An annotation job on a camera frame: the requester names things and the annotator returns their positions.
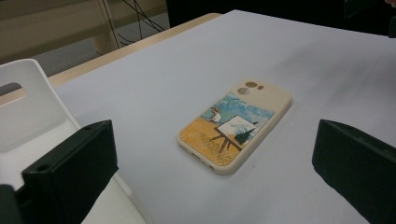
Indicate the white table cover sheet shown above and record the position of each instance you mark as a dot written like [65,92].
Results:
[186,62]

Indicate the black curtain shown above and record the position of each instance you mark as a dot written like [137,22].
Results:
[264,9]

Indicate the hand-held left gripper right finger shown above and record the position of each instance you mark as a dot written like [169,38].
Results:
[358,161]

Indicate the white plastic bin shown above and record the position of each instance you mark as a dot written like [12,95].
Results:
[37,118]

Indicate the beige painted phone case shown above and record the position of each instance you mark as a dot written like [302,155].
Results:
[243,124]

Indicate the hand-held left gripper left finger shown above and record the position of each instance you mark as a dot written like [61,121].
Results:
[71,168]

